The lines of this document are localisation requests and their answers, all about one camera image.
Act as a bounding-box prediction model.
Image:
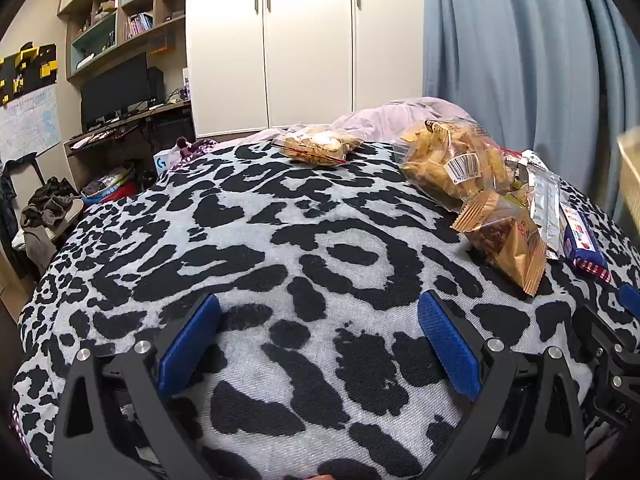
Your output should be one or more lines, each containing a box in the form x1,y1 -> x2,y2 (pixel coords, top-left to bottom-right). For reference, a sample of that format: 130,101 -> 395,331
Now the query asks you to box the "pink duvet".
247,96 -> 481,148

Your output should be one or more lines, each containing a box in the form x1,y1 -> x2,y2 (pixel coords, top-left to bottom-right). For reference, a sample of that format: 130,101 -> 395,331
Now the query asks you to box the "black yellow wall pegboard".
0,42 -> 60,106

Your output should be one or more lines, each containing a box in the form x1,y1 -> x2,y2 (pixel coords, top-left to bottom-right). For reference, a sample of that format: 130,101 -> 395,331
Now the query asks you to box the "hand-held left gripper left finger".
51,292 -> 223,480

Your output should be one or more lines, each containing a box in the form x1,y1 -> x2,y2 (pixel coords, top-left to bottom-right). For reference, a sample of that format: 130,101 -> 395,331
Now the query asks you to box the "silver foil snack packet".
517,150 -> 551,256
542,171 -> 568,261

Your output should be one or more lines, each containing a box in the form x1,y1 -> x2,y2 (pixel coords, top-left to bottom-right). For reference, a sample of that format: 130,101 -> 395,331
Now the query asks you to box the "keyboard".
70,130 -> 117,149

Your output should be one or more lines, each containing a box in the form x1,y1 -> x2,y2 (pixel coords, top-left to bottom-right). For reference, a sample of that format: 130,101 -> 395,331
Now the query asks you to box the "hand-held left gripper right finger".
417,290 -> 587,480

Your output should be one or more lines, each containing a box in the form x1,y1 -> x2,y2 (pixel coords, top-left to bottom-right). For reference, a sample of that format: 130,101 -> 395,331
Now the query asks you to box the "brown snack packet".
451,190 -> 548,297

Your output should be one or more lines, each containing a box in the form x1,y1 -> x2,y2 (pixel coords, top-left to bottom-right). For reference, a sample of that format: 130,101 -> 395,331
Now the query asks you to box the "clear bag of pale biscuits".
272,124 -> 363,166

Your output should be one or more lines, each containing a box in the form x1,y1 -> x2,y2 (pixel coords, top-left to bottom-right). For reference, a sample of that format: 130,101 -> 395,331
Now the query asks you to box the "black white leopard print blanket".
10,140 -> 640,480

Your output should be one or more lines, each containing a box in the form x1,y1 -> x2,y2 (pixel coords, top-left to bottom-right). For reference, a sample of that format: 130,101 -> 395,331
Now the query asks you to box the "blue biscuit packet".
557,200 -> 613,283

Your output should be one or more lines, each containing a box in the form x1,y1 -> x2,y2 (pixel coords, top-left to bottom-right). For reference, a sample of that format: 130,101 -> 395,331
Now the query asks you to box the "white chair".
12,195 -> 86,271

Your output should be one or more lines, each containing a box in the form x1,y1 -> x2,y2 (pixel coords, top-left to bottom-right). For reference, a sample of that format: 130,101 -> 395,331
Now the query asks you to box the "wooden wall bookshelf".
65,0 -> 188,81

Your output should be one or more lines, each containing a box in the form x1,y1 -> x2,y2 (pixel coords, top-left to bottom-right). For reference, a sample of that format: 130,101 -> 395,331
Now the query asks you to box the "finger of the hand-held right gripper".
619,283 -> 640,319
574,304 -> 640,363

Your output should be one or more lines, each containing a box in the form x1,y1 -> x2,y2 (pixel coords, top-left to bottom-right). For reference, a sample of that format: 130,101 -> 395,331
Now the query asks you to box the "purple patterned cloth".
172,137 -> 218,161

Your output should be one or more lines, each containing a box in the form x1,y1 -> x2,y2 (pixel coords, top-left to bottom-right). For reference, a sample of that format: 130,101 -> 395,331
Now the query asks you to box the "dark clothes pile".
20,177 -> 81,231

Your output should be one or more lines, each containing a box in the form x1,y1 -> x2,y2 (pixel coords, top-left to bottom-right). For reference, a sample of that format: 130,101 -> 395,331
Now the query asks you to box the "row of books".
124,11 -> 154,40

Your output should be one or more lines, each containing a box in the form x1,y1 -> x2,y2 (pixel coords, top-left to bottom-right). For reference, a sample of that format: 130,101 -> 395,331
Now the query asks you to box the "blue grey curtain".
422,0 -> 640,226

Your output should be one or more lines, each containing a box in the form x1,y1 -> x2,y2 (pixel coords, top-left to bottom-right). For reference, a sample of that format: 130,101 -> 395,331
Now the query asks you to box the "white wardrobe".
185,0 -> 426,138

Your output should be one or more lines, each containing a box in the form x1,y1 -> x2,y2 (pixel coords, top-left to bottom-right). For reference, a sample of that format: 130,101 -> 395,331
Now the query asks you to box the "wooden computer desk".
64,100 -> 193,161

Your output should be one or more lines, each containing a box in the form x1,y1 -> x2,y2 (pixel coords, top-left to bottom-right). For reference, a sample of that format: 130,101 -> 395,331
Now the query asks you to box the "red plastic basin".
82,167 -> 141,206

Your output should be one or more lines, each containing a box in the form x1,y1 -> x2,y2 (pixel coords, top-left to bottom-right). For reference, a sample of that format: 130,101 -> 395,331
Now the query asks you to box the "small yellow snack packet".
507,182 -> 533,206

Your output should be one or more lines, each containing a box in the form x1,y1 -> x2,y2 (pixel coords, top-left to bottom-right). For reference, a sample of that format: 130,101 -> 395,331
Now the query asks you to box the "large clear cracker bag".
392,117 -> 518,211

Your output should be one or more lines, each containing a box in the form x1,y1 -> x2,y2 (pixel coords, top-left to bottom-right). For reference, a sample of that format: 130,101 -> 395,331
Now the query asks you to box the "wall map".
0,85 -> 62,161

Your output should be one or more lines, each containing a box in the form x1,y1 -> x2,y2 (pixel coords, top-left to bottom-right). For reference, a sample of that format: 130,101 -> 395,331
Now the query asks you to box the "black computer monitor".
80,52 -> 151,128

